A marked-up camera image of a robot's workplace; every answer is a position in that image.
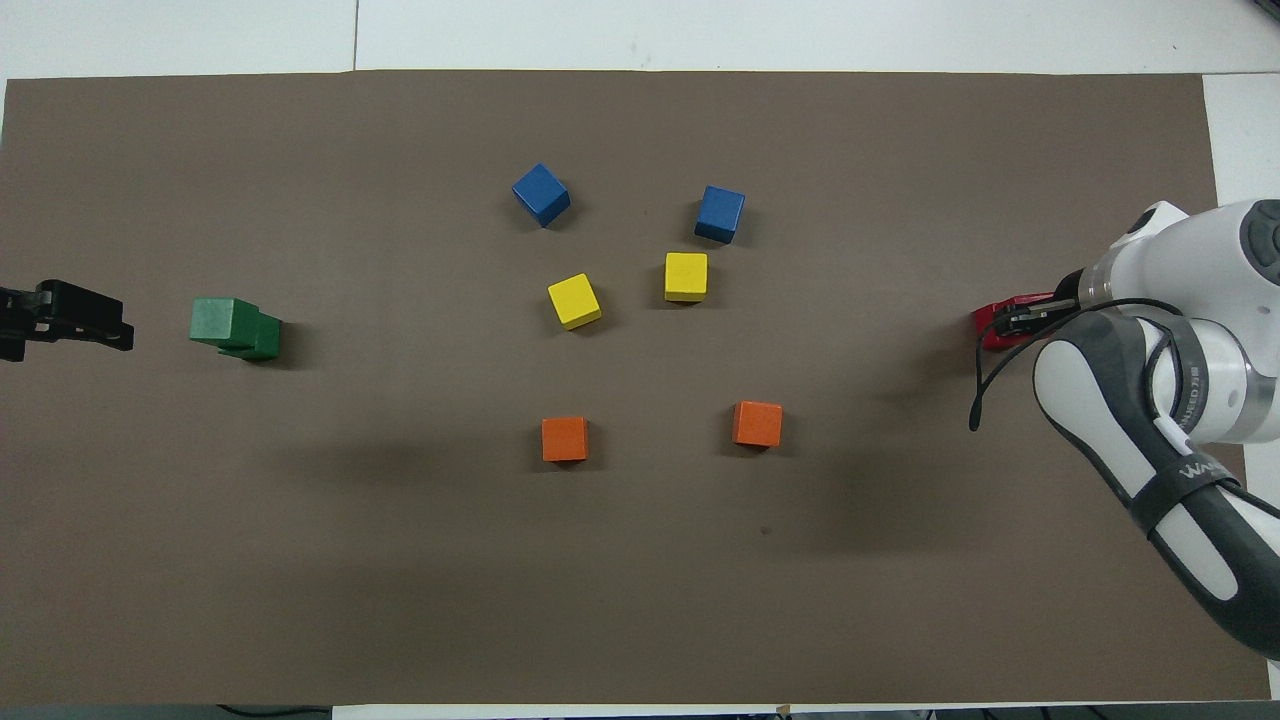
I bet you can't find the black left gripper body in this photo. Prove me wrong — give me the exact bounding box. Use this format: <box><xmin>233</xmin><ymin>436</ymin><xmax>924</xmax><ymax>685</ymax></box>
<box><xmin>0</xmin><ymin>287</ymin><xmax>47</xmax><ymax>364</ymax></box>

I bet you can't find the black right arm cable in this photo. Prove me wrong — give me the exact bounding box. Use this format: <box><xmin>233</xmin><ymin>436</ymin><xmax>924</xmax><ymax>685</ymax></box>
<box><xmin>967</xmin><ymin>297</ymin><xmax>1187</xmax><ymax>434</ymax></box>

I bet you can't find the orange wooden cube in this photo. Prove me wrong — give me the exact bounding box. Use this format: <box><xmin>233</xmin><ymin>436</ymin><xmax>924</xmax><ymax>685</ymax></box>
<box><xmin>732</xmin><ymin>400</ymin><xmax>784</xmax><ymax>448</ymax></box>
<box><xmin>541</xmin><ymin>416</ymin><xmax>590</xmax><ymax>463</ymax></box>

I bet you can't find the brown paper table mat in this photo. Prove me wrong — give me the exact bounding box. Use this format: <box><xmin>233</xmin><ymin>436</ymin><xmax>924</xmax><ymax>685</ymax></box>
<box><xmin>0</xmin><ymin>68</ymin><xmax>1273</xmax><ymax>707</ymax></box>

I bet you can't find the green wooden cube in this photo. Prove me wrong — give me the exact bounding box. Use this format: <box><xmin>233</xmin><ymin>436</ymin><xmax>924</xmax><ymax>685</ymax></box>
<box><xmin>217</xmin><ymin>312</ymin><xmax>284</xmax><ymax>362</ymax></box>
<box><xmin>189</xmin><ymin>297</ymin><xmax>262</xmax><ymax>350</ymax></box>

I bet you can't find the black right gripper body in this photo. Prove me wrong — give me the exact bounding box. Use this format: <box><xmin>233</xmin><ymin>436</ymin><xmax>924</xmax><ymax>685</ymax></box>
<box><xmin>1049</xmin><ymin>269</ymin><xmax>1090</xmax><ymax>327</ymax></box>

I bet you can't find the blue wooden cube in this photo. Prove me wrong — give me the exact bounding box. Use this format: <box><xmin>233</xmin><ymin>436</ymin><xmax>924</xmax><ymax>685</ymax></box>
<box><xmin>512</xmin><ymin>163</ymin><xmax>572</xmax><ymax>229</ymax></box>
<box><xmin>694</xmin><ymin>185</ymin><xmax>747</xmax><ymax>245</ymax></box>

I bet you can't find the yellow wooden cube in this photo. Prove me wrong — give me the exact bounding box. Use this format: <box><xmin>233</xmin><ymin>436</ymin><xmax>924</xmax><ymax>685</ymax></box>
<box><xmin>547</xmin><ymin>273</ymin><xmax>603</xmax><ymax>331</ymax></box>
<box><xmin>664</xmin><ymin>252</ymin><xmax>709</xmax><ymax>303</ymax></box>

